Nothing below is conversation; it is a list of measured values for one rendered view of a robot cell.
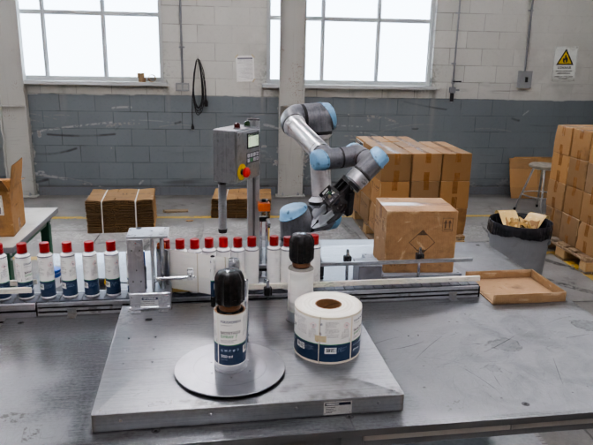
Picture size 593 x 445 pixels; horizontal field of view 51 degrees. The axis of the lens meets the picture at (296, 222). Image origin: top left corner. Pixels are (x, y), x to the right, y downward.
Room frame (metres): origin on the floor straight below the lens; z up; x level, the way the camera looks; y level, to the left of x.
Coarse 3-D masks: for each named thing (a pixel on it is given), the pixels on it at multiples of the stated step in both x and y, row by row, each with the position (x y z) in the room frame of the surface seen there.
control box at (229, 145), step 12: (216, 132) 2.18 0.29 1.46; (228, 132) 2.16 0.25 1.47; (240, 132) 2.17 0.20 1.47; (216, 144) 2.18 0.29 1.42; (228, 144) 2.16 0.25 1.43; (240, 144) 2.17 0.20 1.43; (216, 156) 2.18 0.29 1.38; (228, 156) 2.16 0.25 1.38; (240, 156) 2.17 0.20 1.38; (216, 168) 2.18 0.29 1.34; (228, 168) 2.16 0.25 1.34; (240, 168) 2.17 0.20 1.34; (252, 168) 2.25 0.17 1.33; (216, 180) 2.18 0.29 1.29; (228, 180) 2.16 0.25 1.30; (240, 180) 2.17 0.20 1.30
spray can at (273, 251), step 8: (272, 240) 2.17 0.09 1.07; (272, 248) 2.17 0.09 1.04; (280, 248) 2.18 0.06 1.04; (272, 256) 2.16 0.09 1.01; (280, 256) 2.18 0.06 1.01; (272, 264) 2.16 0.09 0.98; (280, 264) 2.18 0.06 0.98; (272, 272) 2.16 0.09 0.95; (280, 272) 2.18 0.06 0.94; (272, 280) 2.16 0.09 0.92; (280, 280) 2.18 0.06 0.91
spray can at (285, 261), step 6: (288, 240) 2.17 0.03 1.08; (282, 246) 2.18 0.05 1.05; (288, 246) 2.17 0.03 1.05; (282, 252) 2.17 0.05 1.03; (288, 252) 2.16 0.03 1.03; (282, 258) 2.17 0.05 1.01; (288, 258) 2.16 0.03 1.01; (282, 264) 2.16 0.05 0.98; (288, 264) 2.16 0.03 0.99; (282, 270) 2.16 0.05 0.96; (288, 270) 2.16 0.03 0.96; (282, 276) 2.16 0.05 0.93; (282, 282) 2.16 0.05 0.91
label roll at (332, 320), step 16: (304, 304) 1.70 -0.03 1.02; (320, 304) 1.74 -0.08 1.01; (336, 304) 1.73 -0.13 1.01; (352, 304) 1.71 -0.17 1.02; (304, 320) 1.64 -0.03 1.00; (320, 320) 1.61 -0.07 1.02; (336, 320) 1.61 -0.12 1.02; (352, 320) 1.63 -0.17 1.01; (304, 336) 1.63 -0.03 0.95; (320, 336) 1.61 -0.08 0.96; (336, 336) 1.61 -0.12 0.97; (352, 336) 1.63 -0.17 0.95; (304, 352) 1.63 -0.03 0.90; (320, 352) 1.61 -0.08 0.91; (336, 352) 1.61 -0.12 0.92; (352, 352) 1.64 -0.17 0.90
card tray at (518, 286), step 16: (480, 272) 2.45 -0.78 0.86; (496, 272) 2.46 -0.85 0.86; (512, 272) 2.47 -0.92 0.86; (528, 272) 2.48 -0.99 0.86; (480, 288) 2.35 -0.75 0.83; (496, 288) 2.35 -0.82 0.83; (512, 288) 2.35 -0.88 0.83; (528, 288) 2.36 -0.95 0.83; (544, 288) 2.36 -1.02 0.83; (560, 288) 2.27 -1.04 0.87; (496, 304) 2.19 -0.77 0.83
